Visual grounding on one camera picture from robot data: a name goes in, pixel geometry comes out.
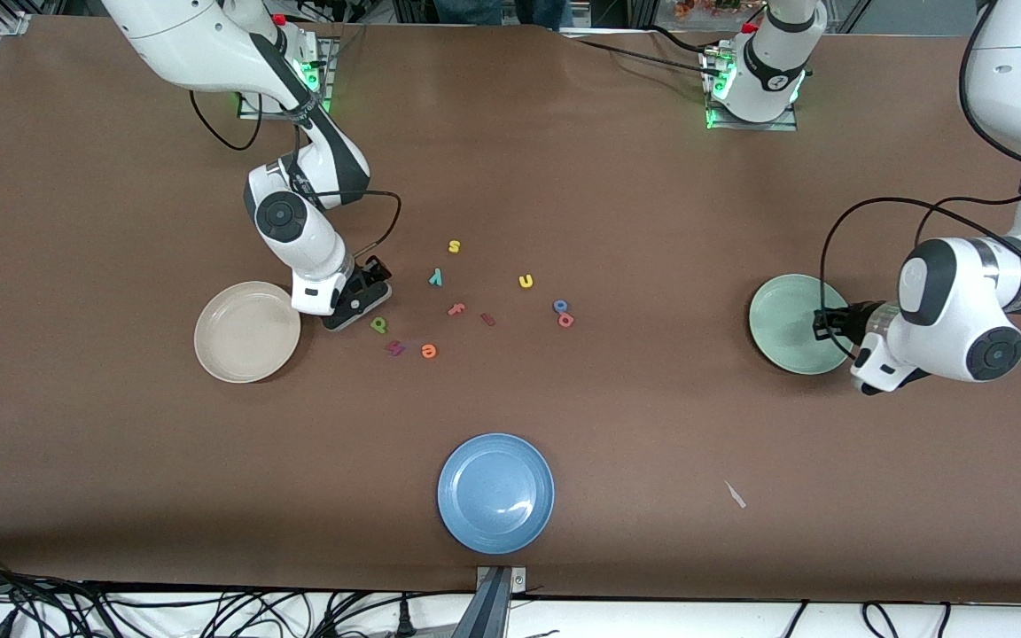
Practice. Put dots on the white paper scrap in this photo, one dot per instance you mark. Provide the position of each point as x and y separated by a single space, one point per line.
735 494

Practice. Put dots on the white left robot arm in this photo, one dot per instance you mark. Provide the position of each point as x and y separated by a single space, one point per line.
962 310

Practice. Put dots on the blue round plate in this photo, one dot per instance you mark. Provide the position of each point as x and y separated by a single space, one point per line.
495 494

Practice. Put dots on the teal letter y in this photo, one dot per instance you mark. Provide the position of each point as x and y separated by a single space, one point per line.
436 277

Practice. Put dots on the green round plate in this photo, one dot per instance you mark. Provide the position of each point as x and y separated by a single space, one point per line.
785 324

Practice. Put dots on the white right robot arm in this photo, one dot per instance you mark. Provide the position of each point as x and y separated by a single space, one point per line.
209 44

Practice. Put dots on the grey metal camera post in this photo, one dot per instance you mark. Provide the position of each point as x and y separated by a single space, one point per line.
494 607

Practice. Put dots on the orange patterned object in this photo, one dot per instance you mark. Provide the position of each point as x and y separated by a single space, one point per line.
705 7

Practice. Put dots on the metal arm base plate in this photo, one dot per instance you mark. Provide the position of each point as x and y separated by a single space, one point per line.
330 62
781 125

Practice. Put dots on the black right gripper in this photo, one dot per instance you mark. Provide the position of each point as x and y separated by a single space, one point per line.
372 272

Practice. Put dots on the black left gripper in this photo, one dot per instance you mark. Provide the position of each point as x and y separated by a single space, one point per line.
849 319

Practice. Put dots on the standing person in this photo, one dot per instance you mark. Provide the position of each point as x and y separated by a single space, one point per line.
475 9

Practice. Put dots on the beige round plate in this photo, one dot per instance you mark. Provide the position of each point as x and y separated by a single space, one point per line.
247 332

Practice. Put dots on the maroon letter h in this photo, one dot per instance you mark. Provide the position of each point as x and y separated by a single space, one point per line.
395 348

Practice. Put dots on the green letter p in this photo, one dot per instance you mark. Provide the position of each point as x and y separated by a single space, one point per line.
378 325

